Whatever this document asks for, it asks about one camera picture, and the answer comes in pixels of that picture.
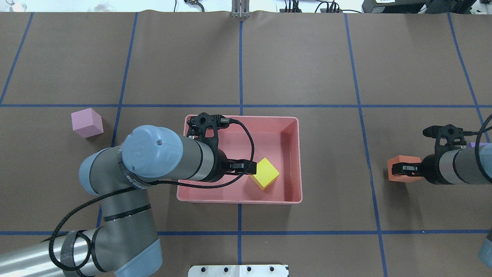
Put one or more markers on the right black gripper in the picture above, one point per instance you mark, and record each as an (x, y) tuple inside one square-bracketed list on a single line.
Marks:
[(431, 168)]

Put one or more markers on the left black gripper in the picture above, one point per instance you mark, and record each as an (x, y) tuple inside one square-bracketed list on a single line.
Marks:
[(220, 167)]

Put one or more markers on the orange foam block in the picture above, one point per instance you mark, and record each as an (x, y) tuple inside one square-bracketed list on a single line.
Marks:
[(394, 169)]

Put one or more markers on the yellow foam block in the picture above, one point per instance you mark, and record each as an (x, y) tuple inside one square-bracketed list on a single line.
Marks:
[(266, 174)]

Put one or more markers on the purple foam block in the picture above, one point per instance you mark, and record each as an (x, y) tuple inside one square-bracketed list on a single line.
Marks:
[(473, 144)]

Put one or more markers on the pink foam block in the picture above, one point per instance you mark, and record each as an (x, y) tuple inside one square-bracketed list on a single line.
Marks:
[(87, 123)]

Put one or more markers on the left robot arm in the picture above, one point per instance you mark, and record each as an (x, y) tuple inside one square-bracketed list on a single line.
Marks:
[(116, 232)]

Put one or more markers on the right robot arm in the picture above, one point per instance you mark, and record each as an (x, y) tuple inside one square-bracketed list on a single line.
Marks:
[(470, 165)]

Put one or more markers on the pink plastic bin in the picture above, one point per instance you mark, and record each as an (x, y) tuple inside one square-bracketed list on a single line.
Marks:
[(276, 139)]

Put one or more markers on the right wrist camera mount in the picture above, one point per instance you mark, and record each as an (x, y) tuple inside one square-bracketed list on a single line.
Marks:
[(447, 138)]

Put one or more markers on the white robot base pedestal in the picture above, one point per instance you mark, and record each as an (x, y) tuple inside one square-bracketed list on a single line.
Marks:
[(258, 270)]

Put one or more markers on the metal bracket table edge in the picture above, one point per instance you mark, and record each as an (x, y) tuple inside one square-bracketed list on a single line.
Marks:
[(240, 9)]

